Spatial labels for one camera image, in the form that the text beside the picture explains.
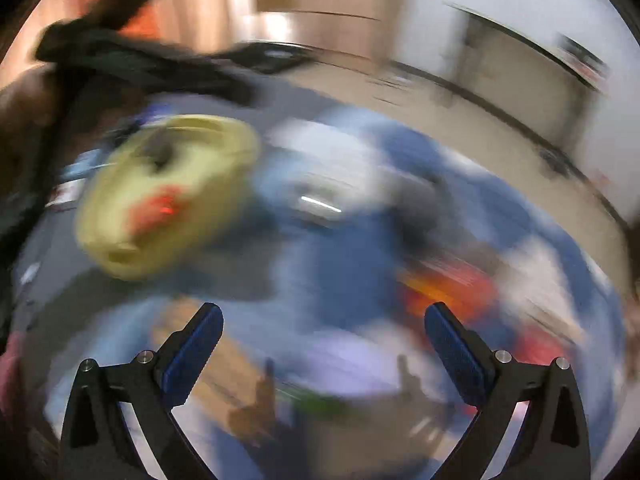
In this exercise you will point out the red gold cigarette pack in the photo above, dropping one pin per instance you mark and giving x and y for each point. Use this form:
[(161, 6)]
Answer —
[(156, 210)]

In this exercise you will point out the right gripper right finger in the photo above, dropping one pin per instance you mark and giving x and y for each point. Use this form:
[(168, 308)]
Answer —
[(552, 442)]

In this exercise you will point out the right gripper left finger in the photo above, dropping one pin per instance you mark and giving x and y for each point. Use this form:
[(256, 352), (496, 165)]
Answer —
[(96, 442)]

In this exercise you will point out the wooden cabinet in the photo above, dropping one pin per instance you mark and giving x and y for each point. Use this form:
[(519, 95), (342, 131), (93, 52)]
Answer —
[(357, 32)]

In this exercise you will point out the red cigarette carton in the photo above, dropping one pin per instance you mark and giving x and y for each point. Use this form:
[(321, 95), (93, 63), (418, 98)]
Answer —
[(467, 291)]

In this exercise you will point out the white plush toy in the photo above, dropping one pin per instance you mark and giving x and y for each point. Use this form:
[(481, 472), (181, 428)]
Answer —
[(348, 368)]

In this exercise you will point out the yellow plastic basin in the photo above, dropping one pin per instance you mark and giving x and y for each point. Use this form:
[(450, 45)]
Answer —
[(211, 157)]

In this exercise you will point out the person's left hand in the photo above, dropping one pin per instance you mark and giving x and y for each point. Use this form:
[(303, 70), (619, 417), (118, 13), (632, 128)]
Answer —
[(30, 142)]

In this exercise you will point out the black folding table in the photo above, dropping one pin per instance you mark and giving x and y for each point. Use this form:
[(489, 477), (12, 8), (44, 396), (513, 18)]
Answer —
[(524, 84)]

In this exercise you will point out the blue white checkered rug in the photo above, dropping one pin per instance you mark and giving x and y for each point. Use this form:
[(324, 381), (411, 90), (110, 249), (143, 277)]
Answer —
[(340, 206)]

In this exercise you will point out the brown woven card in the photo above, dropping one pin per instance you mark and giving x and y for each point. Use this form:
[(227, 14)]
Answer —
[(235, 393)]

